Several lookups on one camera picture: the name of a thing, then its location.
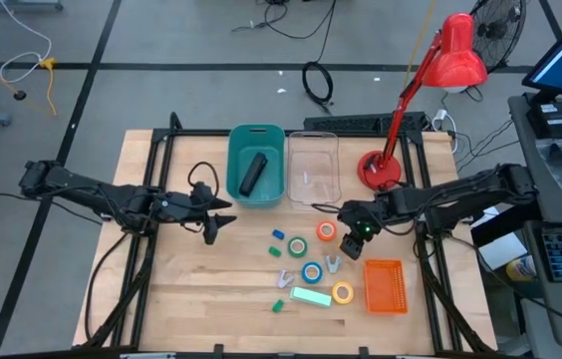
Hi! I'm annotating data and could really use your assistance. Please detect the yellow tape roll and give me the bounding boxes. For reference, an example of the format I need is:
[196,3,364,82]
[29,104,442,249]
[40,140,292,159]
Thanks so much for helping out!
[331,281,355,305]

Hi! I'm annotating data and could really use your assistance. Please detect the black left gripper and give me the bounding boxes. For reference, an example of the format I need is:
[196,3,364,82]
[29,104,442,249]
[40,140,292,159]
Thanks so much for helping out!
[159,181,238,246]

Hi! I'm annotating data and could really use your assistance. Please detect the yellow and white bottle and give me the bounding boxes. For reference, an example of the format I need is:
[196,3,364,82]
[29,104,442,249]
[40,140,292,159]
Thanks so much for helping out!
[505,253,539,283]

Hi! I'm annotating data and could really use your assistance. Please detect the yellow plug cable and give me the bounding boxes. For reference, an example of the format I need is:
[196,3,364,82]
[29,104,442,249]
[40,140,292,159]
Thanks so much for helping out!
[39,57,58,119]

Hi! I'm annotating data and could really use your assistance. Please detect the white charger with cable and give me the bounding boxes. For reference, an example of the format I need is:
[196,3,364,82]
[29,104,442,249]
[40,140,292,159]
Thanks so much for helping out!
[429,108,459,154]

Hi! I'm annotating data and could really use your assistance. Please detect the blue tape roll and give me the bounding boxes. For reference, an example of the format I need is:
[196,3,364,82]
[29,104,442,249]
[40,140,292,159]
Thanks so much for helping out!
[301,261,324,285]

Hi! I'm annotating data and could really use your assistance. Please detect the red desk lamp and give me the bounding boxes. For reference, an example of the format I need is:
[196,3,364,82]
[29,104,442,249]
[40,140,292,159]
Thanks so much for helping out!
[357,12,489,191]

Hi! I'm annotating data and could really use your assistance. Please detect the clear plastic bin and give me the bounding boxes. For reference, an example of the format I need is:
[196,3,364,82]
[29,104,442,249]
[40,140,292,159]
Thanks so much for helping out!
[287,131,343,206]

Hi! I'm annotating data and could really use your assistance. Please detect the black floor fan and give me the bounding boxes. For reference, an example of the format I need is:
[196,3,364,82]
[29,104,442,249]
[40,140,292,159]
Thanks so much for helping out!
[469,0,529,71]

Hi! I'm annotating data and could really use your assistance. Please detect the yellow hanging cord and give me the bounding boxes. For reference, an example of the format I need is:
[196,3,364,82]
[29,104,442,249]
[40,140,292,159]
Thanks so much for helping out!
[404,0,439,89]

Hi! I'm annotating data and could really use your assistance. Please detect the green tape roll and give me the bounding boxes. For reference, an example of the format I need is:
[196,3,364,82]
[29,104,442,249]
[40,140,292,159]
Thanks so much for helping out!
[287,236,309,259]

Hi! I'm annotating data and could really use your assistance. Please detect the coiled black floor cable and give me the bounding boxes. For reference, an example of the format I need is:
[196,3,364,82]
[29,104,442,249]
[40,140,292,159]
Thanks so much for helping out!
[301,61,335,114]

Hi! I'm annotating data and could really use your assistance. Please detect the black stapler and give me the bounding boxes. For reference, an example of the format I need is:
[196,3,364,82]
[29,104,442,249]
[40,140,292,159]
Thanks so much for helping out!
[238,152,269,198]

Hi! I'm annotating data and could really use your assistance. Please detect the mint green stapler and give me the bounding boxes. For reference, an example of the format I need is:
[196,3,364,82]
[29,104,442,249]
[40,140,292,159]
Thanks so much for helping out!
[289,286,334,309]

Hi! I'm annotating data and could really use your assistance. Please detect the orange tape roll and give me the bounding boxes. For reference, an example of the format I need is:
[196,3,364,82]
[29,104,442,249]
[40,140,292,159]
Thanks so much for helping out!
[316,220,338,242]

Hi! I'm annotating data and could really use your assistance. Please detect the white paper sheet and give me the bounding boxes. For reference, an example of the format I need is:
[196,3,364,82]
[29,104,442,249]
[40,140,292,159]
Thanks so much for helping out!
[477,231,529,272]

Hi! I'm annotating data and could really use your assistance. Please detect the teal plastic bin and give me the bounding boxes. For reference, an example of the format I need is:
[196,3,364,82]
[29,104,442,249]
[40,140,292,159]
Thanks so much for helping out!
[225,124,287,209]

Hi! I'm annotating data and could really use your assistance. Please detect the orange plastic basket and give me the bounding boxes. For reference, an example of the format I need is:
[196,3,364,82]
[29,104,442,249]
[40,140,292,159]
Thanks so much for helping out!
[363,257,410,315]

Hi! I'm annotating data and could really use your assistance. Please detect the white floor cable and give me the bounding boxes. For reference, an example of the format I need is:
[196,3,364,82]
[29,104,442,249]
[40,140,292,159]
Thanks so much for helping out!
[0,0,53,85]

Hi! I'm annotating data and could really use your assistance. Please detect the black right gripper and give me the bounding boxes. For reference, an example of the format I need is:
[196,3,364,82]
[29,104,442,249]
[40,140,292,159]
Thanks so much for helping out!
[337,195,388,262]

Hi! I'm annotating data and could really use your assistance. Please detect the black mini computer box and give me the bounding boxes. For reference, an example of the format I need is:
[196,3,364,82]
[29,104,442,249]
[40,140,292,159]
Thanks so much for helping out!
[526,101,562,140]

